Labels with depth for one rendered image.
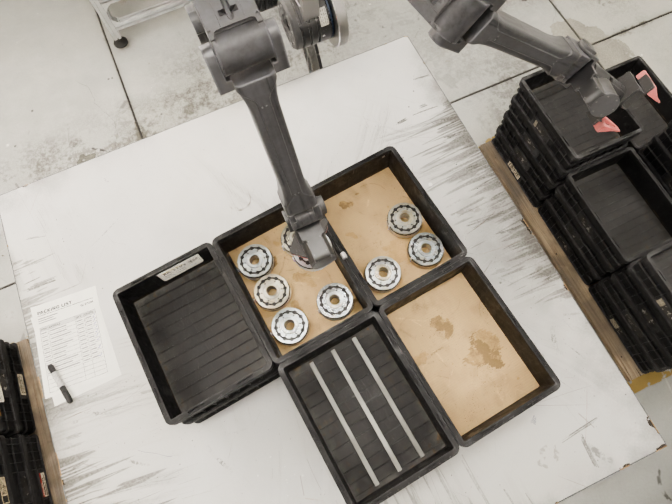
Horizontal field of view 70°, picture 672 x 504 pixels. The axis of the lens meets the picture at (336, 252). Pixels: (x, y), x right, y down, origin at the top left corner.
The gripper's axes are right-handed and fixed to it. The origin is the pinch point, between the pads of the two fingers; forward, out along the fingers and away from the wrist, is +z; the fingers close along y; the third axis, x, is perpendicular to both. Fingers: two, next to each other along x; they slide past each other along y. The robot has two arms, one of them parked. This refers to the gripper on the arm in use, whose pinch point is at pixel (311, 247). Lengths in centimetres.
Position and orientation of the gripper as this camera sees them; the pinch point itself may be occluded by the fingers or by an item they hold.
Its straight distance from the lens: 122.0
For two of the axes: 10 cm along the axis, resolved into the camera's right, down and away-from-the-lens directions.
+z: 0.1, 2.9, 9.6
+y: 2.7, -9.2, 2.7
